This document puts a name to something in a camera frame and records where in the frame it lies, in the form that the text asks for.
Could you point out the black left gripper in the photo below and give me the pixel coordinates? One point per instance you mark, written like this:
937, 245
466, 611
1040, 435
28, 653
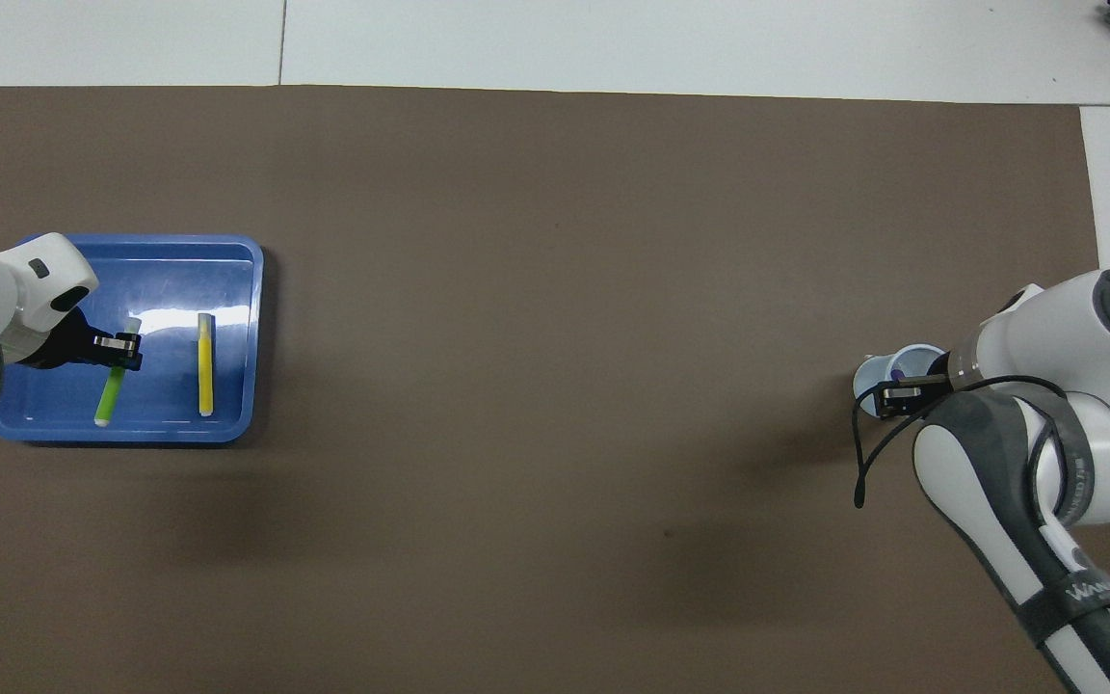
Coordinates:
68, 342

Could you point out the translucent plastic cup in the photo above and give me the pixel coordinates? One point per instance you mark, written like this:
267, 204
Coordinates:
868, 381

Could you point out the brown table mat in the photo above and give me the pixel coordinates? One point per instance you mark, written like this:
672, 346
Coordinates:
555, 289

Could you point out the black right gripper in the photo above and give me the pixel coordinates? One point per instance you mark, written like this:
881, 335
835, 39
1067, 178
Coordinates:
938, 378

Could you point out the blue plastic tray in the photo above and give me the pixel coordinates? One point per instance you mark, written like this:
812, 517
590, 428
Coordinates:
170, 289

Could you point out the green pen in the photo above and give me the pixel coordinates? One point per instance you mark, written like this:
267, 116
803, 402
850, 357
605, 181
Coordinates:
110, 400

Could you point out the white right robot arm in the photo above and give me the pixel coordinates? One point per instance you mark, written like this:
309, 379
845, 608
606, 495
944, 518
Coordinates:
1046, 386

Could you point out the yellow pen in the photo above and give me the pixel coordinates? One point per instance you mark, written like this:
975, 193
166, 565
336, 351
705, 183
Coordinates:
206, 376

